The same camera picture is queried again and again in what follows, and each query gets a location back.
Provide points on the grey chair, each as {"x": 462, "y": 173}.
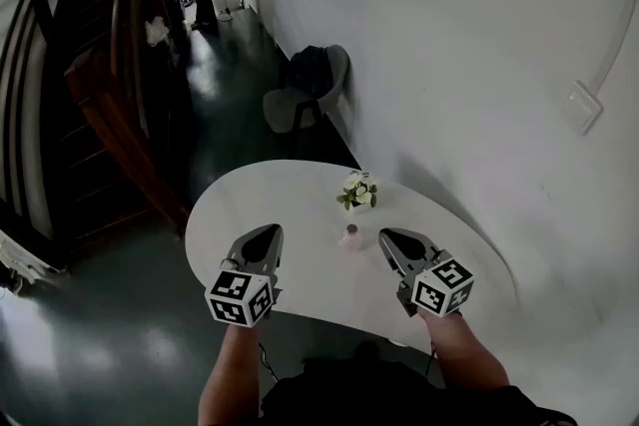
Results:
{"x": 287, "y": 107}

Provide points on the person's right forearm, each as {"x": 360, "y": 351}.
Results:
{"x": 461, "y": 351}

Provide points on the person's left forearm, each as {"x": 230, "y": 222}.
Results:
{"x": 229, "y": 379}

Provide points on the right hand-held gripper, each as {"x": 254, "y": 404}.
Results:
{"x": 439, "y": 289}

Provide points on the dark jacket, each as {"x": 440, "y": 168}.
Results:
{"x": 309, "y": 70}

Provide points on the white plastic bag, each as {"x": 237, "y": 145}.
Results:
{"x": 157, "y": 31}

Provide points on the person's black clothing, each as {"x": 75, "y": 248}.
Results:
{"x": 379, "y": 394}

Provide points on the white oval table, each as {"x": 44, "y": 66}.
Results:
{"x": 304, "y": 199}

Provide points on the white wall switch box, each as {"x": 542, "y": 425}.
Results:
{"x": 581, "y": 107}

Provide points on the white flower pot plant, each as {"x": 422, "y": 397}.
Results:
{"x": 360, "y": 191}

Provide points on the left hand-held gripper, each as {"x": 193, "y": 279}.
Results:
{"x": 239, "y": 297}

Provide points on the dark wooden staircase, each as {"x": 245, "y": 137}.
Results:
{"x": 100, "y": 139}

